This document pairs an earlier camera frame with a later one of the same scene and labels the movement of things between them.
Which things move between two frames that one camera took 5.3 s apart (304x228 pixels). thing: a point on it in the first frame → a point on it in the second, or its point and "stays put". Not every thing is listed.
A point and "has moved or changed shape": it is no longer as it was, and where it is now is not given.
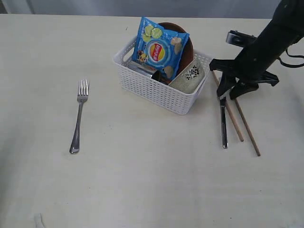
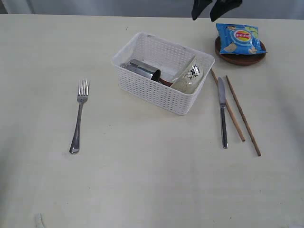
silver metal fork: x=82 y=94 stays put
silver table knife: x=224 y=122 stays put
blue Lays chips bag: x=160 y=47 → x=238 y=39
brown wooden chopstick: x=245 y=123 stays put
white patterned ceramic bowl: x=189 y=79 stays put
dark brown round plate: x=188 y=53 has moved or changed shape
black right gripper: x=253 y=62 → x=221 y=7
